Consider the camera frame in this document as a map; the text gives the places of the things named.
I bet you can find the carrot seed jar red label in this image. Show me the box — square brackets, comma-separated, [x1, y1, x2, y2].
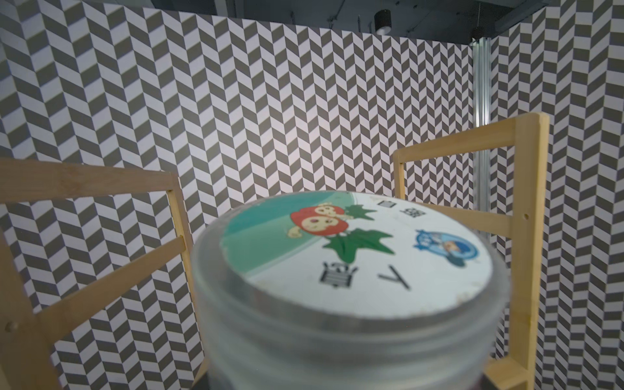
[192, 191, 510, 389]

